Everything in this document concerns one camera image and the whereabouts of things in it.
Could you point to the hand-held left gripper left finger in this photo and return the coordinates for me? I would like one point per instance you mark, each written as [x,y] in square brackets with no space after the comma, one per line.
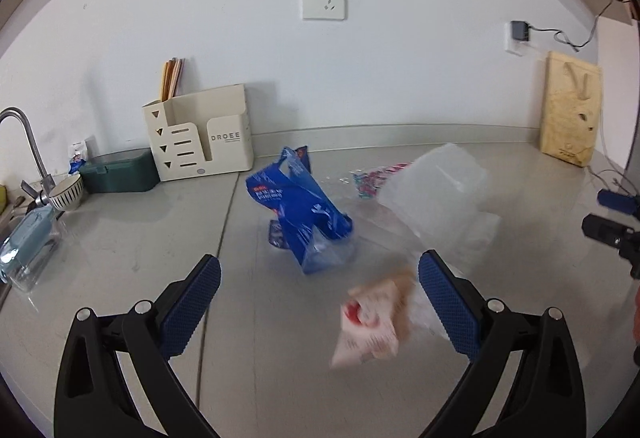
[192,303]

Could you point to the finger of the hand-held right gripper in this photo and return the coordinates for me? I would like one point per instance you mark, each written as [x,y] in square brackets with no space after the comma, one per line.
[617,201]
[605,229]

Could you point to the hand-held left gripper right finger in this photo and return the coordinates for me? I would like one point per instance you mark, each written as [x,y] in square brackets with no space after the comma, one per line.
[447,303]

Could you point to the clear plastic sheet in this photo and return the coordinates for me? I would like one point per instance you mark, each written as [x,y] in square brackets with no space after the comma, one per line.
[482,233]

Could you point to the pink and white wrapper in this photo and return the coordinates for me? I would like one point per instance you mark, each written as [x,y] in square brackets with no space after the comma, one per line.
[370,323]

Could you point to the blue plastic bag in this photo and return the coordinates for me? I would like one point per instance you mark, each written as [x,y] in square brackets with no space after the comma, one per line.
[300,213]

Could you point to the clear bag with colourful print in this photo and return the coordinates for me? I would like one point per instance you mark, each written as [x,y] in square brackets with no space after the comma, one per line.
[372,182]

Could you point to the wooden cutting board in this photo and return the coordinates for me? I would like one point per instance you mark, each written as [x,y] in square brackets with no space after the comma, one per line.
[570,112]

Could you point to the small dark wrapper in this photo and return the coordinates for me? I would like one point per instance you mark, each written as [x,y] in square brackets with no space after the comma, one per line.
[276,235]

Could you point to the green lidded box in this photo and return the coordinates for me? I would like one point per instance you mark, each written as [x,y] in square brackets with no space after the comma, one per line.
[120,172]

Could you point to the striped ceramic bowl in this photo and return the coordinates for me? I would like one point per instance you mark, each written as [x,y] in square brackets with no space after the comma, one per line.
[66,193]

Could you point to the cream organizer rack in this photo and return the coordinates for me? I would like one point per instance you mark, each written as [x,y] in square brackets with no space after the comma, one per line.
[220,137]

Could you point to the black power adapter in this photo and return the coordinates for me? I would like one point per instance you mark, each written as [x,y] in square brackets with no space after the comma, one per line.
[519,31]

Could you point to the yellow sponge cloth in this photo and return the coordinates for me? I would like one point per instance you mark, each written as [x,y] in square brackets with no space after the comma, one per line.
[2,199]

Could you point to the wooden chopsticks bundle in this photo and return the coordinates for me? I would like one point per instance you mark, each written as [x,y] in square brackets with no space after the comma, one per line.
[171,77]

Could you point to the metal faucet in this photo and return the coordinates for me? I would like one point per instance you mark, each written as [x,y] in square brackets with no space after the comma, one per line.
[30,137]

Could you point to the small blue wall packet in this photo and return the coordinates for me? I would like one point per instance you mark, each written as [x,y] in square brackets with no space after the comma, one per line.
[77,158]

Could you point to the white wall socket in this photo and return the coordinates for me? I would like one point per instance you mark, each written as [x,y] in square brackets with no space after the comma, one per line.
[512,47]
[324,0]

